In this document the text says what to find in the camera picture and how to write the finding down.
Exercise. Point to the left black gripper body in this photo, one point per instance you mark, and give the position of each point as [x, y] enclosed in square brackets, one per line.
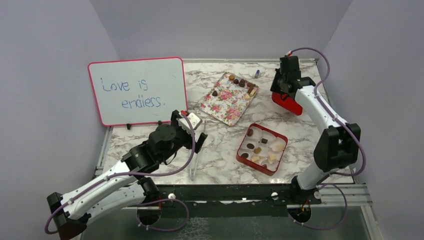
[182, 139]

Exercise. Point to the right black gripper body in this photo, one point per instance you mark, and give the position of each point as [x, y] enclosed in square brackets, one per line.
[277, 85]

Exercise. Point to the red tin lid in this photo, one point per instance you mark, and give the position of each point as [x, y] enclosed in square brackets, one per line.
[286, 102]

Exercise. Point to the metal serving tongs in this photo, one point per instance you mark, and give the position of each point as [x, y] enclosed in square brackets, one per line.
[194, 163]

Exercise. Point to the round brown chocolate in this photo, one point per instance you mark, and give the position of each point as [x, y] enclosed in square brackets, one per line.
[249, 132]

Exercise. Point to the dark leaf oval chocolate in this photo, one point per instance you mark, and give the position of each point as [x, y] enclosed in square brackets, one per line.
[250, 146]

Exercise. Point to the red chocolate box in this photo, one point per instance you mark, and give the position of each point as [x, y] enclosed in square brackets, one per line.
[255, 161]

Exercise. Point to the white square chocolate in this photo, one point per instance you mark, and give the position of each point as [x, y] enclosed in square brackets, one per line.
[280, 147]
[272, 158]

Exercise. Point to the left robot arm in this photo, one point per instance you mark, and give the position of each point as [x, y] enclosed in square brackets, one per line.
[128, 182]

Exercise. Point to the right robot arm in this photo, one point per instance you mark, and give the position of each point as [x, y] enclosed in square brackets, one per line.
[337, 147]

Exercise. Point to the blue marker cap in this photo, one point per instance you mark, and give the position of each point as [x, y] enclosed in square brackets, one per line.
[257, 73]

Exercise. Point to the floral rectangular tray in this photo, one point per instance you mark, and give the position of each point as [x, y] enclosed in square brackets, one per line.
[229, 98]

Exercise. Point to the pink framed whiteboard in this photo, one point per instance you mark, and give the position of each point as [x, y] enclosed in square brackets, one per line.
[138, 91]

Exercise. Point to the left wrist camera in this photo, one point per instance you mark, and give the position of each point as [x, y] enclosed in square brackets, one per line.
[189, 119]

